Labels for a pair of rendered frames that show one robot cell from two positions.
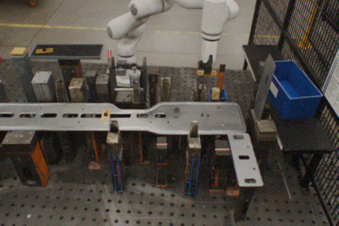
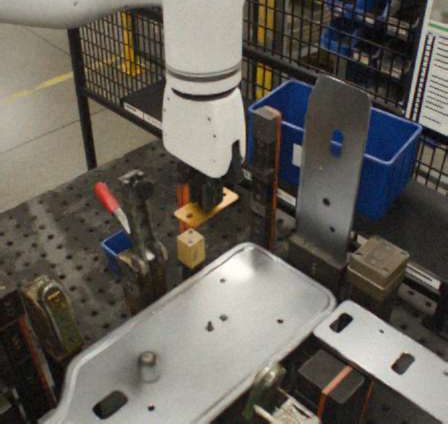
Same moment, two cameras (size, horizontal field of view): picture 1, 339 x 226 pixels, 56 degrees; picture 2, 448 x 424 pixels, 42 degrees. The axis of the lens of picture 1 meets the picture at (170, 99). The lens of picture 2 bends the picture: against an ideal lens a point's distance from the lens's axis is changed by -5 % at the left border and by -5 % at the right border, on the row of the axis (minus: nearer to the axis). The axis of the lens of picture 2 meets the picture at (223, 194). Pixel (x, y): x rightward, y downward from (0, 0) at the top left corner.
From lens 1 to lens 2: 0.79 m
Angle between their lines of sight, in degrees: 33
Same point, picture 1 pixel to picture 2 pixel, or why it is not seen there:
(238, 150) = (376, 355)
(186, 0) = not seen: outside the picture
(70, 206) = not seen: outside the picture
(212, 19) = (223, 19)
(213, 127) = (268, 339)
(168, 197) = not seen: outside the picture
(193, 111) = (180, 332)
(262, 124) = (372, 258)
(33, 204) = not seen: outside the picture
